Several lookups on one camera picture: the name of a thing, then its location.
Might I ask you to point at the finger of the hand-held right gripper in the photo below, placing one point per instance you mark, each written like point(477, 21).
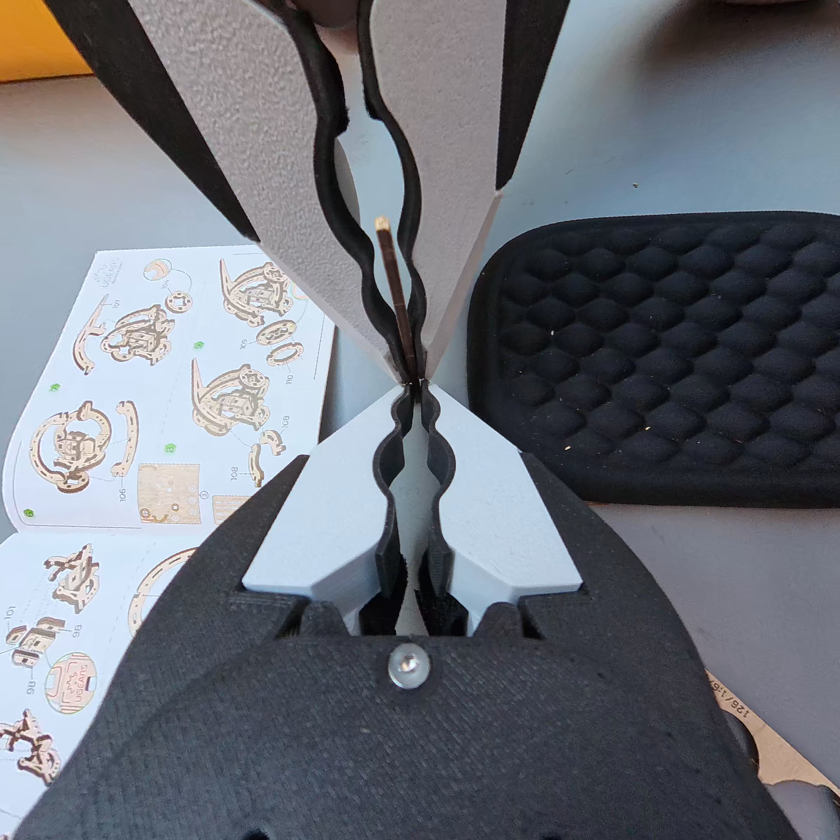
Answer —
point(453, 131)
point(249, 131)

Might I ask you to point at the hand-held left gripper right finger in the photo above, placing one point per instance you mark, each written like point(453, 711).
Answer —
point(512, 525)

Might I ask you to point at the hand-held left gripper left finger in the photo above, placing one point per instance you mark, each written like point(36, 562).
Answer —
point(315, 525)

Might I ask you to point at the wooden stick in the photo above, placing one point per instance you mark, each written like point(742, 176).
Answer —
point(397, 295)

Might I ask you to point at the yellow chair seat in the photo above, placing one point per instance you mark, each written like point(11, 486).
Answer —
point(33, 39)

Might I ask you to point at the white instruction booklet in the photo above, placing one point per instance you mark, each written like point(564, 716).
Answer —
point(164, 394)

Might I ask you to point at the black honeycomb pad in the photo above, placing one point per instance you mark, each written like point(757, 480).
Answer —
point(656, 361)

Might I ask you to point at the punched wooden part sheet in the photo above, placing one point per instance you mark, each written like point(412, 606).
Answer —
point(781, 761)

